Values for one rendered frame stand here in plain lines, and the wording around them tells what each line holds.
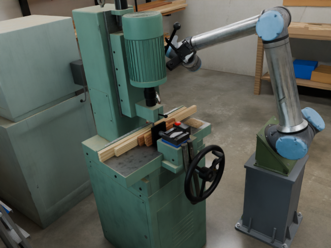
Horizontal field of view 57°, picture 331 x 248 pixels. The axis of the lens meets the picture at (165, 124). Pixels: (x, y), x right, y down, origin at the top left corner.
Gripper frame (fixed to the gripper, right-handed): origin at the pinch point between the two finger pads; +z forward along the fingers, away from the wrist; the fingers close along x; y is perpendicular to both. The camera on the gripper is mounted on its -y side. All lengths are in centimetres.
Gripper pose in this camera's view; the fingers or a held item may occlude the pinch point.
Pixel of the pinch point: (174, 48)
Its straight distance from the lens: 145.7
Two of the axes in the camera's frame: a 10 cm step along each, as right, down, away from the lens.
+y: 7.2, -6.7, -2.0
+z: -3.1, -0.5, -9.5
